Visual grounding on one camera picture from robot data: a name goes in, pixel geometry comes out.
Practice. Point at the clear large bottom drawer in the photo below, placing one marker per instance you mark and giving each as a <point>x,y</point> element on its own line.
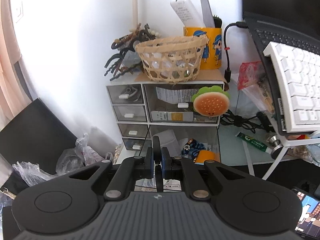
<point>188,141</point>

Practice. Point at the black hair claw clips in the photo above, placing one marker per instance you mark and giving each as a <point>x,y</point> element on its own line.
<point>126,60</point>

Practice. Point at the hamburger plush toy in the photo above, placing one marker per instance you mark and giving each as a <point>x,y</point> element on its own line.
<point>211,101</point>

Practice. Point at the white drawer organizer cabinet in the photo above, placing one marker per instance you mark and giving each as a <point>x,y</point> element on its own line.
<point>144,109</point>

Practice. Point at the black bin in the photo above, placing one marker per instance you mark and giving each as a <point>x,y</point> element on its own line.
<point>34,136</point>

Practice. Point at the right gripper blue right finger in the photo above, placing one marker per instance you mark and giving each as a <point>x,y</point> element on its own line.
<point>184,170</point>

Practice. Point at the red snack packet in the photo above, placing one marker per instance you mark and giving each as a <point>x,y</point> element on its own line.
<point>252,77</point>

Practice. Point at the yellow cartoon pen cup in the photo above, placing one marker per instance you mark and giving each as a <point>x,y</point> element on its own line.
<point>212,53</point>

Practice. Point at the white desk riser shelf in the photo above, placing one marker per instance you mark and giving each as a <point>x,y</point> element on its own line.
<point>282,143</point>

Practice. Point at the clear plastic bags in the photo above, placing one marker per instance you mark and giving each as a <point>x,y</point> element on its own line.
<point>70,160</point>

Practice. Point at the smartphone playing cartoon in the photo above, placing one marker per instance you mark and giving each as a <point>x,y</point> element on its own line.
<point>308,226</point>

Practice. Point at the woven bamboo basket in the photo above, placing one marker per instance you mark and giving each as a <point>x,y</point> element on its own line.
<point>172,59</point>

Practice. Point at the black laptop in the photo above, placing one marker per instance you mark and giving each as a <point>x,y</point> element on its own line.
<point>291,22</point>

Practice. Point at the peach curtain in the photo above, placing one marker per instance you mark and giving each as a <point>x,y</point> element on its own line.
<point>15,93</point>

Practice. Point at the black desk mat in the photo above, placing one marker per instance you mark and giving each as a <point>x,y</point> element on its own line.
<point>289,174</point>

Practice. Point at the green white tube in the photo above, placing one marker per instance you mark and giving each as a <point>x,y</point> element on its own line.
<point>254,142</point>

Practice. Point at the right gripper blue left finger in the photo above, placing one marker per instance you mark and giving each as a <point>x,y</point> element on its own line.
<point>130,170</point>

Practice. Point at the white mechanical keyboard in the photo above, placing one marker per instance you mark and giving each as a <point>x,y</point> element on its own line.
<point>297,72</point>

